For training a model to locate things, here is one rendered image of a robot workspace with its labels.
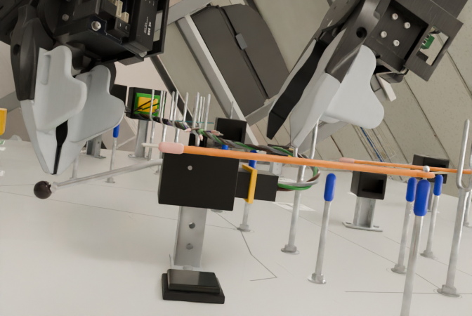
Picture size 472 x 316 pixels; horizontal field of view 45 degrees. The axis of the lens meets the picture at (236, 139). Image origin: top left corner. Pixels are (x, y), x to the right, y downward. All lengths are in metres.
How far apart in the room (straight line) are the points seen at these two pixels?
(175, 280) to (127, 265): 0.07
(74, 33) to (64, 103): 0.05
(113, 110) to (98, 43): 0.06
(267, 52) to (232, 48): 0.10
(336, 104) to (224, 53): 1.08
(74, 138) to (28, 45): 0.08
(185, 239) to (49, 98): 0.14
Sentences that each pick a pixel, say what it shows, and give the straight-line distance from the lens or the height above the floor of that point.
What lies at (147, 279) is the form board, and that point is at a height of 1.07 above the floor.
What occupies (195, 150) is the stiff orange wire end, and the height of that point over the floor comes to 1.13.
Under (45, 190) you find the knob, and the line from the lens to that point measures 0.44.
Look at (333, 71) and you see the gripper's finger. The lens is 0.40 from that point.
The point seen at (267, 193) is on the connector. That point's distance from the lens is 0.44.
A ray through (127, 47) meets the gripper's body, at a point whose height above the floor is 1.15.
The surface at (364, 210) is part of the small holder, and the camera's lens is 0.74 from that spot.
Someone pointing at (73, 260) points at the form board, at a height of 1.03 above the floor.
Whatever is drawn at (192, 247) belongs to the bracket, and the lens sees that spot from 0.44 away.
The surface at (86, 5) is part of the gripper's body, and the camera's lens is 0.41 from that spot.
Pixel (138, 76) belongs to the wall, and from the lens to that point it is 8.03.
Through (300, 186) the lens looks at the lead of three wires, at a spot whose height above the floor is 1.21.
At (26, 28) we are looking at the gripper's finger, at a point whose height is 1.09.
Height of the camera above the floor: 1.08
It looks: 13 degrees up
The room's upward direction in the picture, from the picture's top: 58 degrees clockwise
